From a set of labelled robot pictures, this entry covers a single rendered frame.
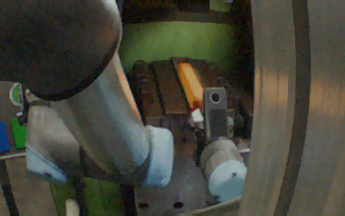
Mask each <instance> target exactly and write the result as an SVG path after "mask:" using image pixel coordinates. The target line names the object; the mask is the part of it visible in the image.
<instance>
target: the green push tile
mask: <svg viewBox="0 0 345 216"><path fill-rule="evenodd" d="M11 125H12V129H13V135H14V139H15V145H16V149H17V150H18V149H22V148H26V143H27V130H28V128H27V127H22V126H19V125H18V118H14V119H11Z"/></svg>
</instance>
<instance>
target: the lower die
mask: <svg viewBox="0 0 345 216"><path fill-rule="evenodd" d="M175 58H186V59H187V61H188V63H189V64H190V66H191V67H192V69H193V71H194V73H195V75H196V77H197V79H198V81H199V83H200V85H201V87H202V88H203V90H204V89H206V88H214V87H218V85H219V84H220V82H219V81H217V82H216V85H213V82H214V80H215V79H216V78H217V77H216V76H215V75H214V76H213V79H211V78H210V76H211V74H213V71H212V70H211V71H210V73H208V70H209V69H210V66H209V65H208V66H207V69H205V65H206V64H207V61H205V60H203V59H190V57H189V56H180V57H170V60H153V64H147V68H148V72H149V77H150V85H151V89H152V95H153V98H154V102H153V103H151V98H150V96H149V95H148V94H143V95H141V97H140V111H141V117H142V122H143V124H144V127H147V126H151V127H152V128H157V129H165V130H167V131H169V132H170V133H171V135H172V138H173V144H192V143H196V140H195V138H194V132H190V131H189V130H188V118H189V117H190V115H191V114H192V113H193V100H192V98H191V95H190V93H189V90H188V88H187V85H186V83H185V81H184V79H183V76H182V74H181V71H180V69H179V66H178V64H177V62H176V60H175ZM234 113H235V110H234V108H233V105H232V103H231V102H230V100H229V98H228V99H227V114H228V115H227V116H228V117H231V118H232V124H234ZM184 137H185V138H186V139H187V141H185V142H183V141H182V138H184Z"/></svg>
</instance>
